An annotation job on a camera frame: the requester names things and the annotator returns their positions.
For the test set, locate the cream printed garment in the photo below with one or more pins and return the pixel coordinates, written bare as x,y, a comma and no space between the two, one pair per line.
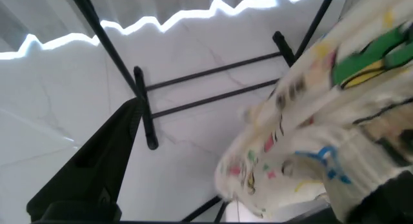
322,137

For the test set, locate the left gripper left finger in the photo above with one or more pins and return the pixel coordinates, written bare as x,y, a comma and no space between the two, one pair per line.
93,172

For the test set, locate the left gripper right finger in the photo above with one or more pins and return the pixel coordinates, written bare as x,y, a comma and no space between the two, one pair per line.
390,204

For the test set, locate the black clothes rack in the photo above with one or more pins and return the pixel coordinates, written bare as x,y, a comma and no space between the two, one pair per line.
146,104

